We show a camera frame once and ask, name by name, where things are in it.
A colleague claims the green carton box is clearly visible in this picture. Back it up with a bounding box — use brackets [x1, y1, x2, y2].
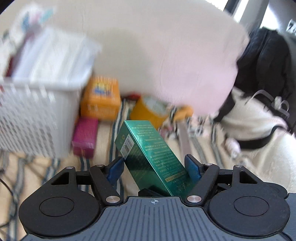
[115, 120, 194, 198]

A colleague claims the yellow packing tape roll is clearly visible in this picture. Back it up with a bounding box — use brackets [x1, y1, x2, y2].
[129, 95, 170, 130]

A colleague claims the cream quilted cover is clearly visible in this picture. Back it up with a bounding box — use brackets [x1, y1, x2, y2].
[221, 87, 295, 193]

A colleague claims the crumpled pink white tissue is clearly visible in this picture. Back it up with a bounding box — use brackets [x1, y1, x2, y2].
[224, 138, 241, 159]

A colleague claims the magenta carton box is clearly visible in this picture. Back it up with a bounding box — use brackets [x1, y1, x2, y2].
[72, 118, 98, 159]

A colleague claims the white perforated plastic basket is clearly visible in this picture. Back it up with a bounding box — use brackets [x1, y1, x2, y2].
[1, 27, 89, 158]

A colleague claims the orange gourd toy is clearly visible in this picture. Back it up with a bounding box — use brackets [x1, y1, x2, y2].
[172, 105, 194, 122]

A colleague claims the orange pixel character box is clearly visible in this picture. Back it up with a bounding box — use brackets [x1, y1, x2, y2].
[80, 76, 121, 121]

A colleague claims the black backpack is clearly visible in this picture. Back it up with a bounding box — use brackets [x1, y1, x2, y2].
[212, 27, 296, 150]

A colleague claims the white tissue pack in basket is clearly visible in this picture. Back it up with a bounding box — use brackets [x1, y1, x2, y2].
[11, 27, 101, 90]

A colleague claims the large cream quilted pillow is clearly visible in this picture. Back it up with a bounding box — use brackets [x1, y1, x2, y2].
[0, 0, 250, 117]

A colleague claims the white pink leaflet packet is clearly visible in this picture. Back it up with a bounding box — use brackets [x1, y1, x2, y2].
[9, 2, 57, 37]

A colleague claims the black power adapter with cable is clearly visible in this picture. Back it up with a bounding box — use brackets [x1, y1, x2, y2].
[0, 179, 14, 201]

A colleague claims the white charging cable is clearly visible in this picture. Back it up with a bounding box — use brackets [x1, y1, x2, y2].
[245, 89, 291, 120]

